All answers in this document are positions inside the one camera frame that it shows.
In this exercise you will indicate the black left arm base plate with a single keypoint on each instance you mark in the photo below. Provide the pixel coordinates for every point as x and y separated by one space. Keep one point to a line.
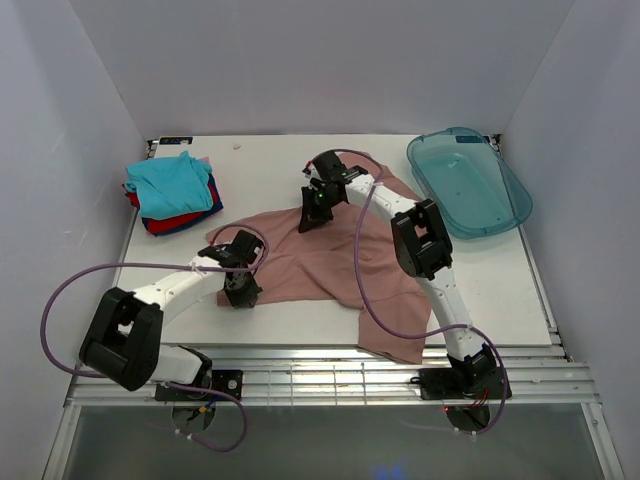
226 381

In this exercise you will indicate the black blue corner label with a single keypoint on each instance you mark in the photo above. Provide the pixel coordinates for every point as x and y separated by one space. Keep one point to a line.
175 140

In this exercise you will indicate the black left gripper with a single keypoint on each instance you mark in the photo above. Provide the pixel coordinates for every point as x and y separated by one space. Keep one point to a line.
242 292

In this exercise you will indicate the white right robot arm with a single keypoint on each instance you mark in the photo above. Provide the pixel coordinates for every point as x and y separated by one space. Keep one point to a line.
423 251

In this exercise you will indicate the navy blue folded t shirt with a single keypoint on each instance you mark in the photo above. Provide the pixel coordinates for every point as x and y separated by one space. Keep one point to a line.
216 195

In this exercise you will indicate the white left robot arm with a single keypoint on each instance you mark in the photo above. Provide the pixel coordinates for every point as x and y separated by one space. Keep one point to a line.
123 341

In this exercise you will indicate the dusty pink t shirt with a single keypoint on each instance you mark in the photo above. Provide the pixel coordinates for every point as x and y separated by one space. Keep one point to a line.
319 265

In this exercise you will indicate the red folded t shirt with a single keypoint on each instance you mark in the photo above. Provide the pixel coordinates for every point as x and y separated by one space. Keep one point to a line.
165 222

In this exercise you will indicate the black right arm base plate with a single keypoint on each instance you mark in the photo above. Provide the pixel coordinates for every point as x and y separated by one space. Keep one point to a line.
448 383

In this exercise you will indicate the turquoise folded t shirt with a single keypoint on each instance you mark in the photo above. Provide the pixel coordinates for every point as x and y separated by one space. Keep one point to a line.
170 186

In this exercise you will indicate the teal transparent plastic bin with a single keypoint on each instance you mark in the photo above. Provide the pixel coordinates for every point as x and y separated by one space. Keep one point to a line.
477 193

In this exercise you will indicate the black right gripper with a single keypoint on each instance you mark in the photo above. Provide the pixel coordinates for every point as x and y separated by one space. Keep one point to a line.
312 214

